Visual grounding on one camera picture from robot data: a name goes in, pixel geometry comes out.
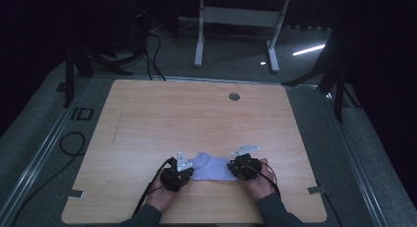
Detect metal floor rail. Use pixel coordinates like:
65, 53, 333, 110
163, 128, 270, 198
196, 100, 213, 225
323, 91, 391, 227
0, 79, 91, 227

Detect black tripod stand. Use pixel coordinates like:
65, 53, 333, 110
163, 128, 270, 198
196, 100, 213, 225
62, 36, 135, 109
280, 29, 362, 124

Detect person's right hand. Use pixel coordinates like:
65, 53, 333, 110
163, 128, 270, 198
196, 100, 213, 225
244, 157, 278, 201

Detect white desk frame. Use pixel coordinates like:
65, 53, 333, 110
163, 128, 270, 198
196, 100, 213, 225
194, 0, 291, 74

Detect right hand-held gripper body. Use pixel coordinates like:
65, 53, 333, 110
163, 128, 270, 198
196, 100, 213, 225
226, 143, 264, 182

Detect black floor cable loop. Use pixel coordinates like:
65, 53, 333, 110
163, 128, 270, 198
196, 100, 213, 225
9, 131, 88, 227

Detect person's left hand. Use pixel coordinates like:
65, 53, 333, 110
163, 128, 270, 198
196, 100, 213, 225
146, 173, 179, 213

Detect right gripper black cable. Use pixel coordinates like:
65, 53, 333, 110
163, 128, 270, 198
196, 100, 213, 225
247, 159, 283, 199

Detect black floor cables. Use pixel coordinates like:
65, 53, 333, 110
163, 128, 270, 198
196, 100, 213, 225
143, 29, 167, 82

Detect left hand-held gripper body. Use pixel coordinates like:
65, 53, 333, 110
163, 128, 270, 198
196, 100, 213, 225
159, 151, 195, 193

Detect light purple sock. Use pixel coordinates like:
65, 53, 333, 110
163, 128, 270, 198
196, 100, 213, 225
187, 151, 239, 183

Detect grey tape piece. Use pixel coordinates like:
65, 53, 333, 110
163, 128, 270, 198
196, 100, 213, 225
66, 189, 86, 199
307, 185, 328, 196

